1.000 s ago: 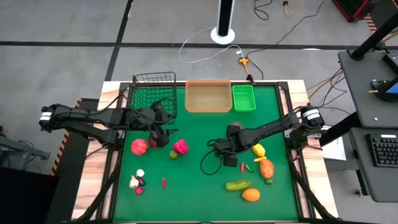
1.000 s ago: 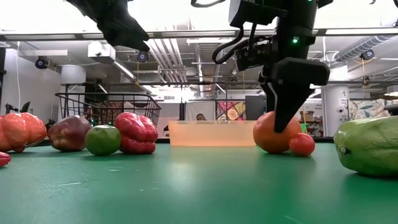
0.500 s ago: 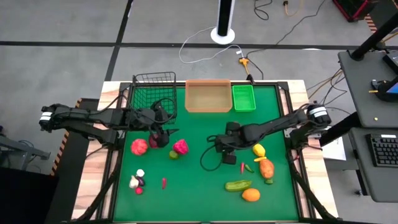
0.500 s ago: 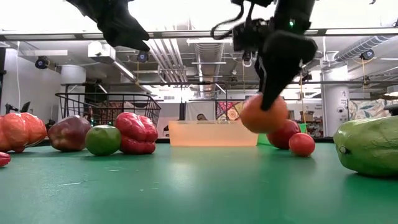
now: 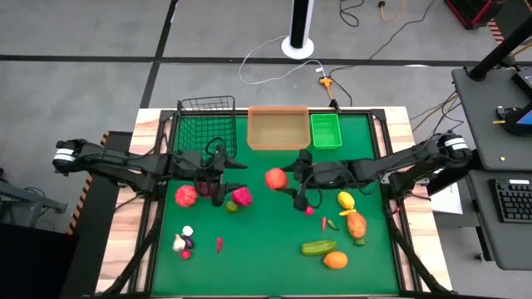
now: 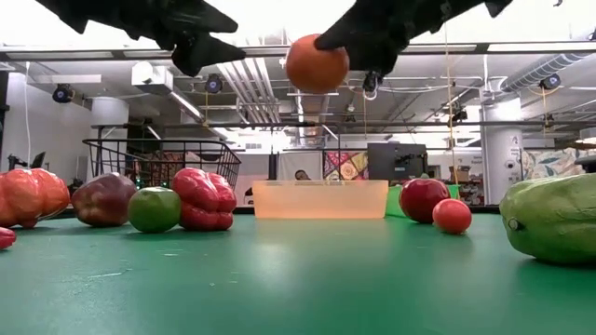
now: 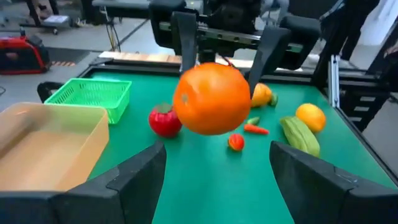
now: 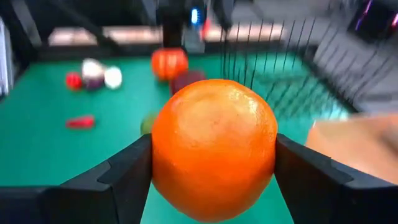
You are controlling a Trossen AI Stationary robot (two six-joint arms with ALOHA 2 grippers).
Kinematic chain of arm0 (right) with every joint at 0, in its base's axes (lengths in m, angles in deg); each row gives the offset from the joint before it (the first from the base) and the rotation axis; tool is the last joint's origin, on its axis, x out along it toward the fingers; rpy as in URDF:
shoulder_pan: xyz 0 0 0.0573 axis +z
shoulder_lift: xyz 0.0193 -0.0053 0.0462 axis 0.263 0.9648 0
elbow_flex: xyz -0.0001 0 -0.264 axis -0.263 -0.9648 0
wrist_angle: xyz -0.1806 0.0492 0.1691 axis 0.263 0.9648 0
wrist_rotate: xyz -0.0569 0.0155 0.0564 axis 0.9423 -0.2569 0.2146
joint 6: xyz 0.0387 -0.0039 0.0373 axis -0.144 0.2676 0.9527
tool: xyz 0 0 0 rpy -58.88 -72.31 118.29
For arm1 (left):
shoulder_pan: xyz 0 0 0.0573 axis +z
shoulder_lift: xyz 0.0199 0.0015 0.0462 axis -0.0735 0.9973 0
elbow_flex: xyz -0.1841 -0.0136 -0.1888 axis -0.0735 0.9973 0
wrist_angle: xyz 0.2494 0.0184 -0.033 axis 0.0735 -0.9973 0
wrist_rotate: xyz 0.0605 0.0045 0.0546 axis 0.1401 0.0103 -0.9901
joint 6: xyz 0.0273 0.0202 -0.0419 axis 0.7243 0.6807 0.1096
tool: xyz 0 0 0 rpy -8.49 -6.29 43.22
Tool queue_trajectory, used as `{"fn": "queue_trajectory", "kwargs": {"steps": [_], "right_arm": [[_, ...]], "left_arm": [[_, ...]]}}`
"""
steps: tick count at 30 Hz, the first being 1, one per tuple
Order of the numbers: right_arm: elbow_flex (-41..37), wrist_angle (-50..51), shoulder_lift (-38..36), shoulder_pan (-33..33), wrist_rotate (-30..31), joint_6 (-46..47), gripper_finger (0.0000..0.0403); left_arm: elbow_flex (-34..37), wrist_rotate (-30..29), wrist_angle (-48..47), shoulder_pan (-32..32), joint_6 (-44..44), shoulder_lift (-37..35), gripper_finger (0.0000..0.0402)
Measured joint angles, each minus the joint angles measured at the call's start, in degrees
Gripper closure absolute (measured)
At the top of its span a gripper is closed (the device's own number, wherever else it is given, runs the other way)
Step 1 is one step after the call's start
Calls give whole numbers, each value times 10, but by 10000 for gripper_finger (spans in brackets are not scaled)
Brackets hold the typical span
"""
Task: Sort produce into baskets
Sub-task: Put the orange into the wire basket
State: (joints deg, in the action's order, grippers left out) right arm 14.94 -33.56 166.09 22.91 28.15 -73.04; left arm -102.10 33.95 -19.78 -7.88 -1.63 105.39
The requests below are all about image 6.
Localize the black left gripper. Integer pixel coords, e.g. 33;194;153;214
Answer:
34;0;247;78

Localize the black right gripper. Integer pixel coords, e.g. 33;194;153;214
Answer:
314;0;513;75

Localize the round orange fruit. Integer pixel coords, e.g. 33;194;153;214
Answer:
285;33;351;95

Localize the red bell pepper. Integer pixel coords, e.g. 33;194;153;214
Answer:
170;167;238;233

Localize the large red tomato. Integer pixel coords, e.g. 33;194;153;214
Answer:
399;177;452;225

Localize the green lime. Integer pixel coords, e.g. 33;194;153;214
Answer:
127;186;183;235

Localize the small red tomato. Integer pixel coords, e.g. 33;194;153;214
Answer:
431;198;473;235

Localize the dark red apple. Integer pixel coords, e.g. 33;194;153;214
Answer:
70;172;138;228

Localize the long light green squash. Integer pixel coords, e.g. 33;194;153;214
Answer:
498;172;596;266

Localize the red chili pepper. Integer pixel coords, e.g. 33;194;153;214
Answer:
0;226;18;251

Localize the black ceiling spotlight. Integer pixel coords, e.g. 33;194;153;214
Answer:
204;73;224;95
51;83;75;104
539;73;562;91

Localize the white ceiling air unit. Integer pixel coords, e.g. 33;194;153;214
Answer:
130;61;174;94

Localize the black equipment cabinet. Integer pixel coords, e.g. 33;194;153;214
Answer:
367;142;428;181

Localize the colourful patterned cloth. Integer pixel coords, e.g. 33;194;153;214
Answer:
323;151;369;181

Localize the white cylinder column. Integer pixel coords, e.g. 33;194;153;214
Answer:
90;96;130;141

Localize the translucent orange plastic bin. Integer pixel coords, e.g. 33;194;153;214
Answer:
252;180;390;221

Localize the green plastic basket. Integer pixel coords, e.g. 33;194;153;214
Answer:
385;183;462;219

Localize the white room column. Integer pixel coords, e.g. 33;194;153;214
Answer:
481;100;525;206

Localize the black monitor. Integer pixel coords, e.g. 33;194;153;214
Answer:
7;151;47;171

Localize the lumpy red-orange pepper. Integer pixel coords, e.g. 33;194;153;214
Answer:
0;167;72;230

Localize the green table mat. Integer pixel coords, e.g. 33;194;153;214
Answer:
0;211;596;335

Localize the black wire basket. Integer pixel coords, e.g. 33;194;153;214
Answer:
82;138;243;193

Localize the ribbed ceiling duct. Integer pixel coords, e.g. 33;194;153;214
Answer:
500;51;592;93

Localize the leaf pattern wall hanging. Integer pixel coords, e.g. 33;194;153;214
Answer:
521;147;596;181

